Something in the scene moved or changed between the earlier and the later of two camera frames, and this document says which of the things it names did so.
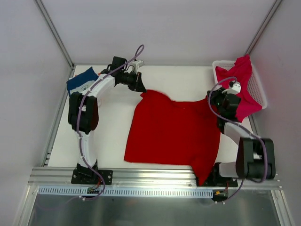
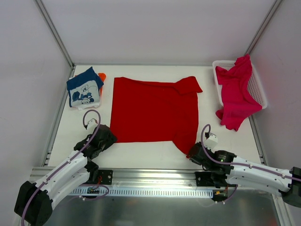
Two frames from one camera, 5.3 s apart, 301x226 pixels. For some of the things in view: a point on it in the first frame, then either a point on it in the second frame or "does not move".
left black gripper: (137, 81) → (108, 135)
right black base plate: (218, 181) does not move
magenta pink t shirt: (240, 72) does not move
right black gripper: (213, 97) → (194, 153)
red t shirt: (165, 132) → (147, 111)
